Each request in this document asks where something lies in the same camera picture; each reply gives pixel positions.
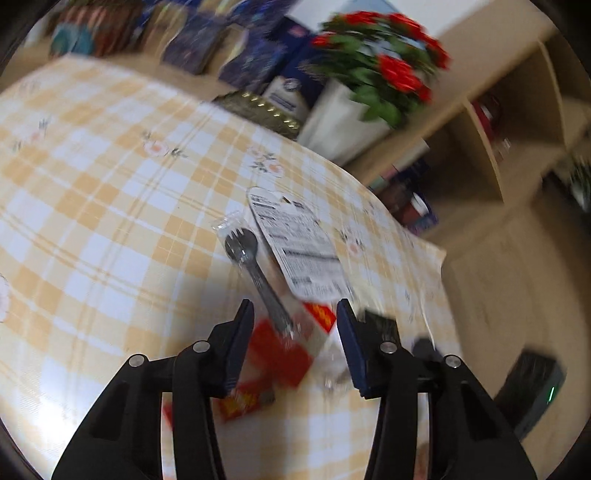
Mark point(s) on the plastic fork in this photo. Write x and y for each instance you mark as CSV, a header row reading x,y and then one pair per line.
x,y
244,249

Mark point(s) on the wooden shelf unit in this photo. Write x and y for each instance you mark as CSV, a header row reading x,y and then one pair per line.
x,y
508,138

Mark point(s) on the red box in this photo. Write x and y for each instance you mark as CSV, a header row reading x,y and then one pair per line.
x,y
489,124

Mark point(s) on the red white packet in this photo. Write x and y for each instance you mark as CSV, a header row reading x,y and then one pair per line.
x,y
277,355

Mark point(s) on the dark blue box white label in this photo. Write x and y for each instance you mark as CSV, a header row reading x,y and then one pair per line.
x,y
286,92

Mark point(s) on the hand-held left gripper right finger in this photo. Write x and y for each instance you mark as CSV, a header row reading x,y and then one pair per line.
x,y
351,350

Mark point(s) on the teal patterned box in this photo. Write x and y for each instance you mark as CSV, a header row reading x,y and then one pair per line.
x,y
74,41

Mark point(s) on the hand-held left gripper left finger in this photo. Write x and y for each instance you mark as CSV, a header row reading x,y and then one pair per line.
x,y
240,350

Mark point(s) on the gold blue gift box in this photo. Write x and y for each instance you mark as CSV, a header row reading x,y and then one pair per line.
x,y
249,64
194,44

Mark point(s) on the colourful patterned box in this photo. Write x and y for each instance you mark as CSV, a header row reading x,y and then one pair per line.
x,y
106,27

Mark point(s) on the yellow plaid floral tablecloth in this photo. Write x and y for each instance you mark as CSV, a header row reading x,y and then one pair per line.
x,y
92,207

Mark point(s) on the white flower pot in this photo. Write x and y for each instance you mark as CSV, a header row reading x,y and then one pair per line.
x,y
332,120

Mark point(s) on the red artificial rose plant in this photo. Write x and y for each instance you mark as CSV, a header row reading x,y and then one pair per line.
x,y
397,74

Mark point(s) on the red cup with white lid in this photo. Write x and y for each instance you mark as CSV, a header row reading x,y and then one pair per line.
x,y
413,212

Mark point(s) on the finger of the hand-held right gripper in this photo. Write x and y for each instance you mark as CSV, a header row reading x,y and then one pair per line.
x,y
425,350
383,325

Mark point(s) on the gold embossed tray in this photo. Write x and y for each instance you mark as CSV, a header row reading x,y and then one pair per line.
x,y
258,110

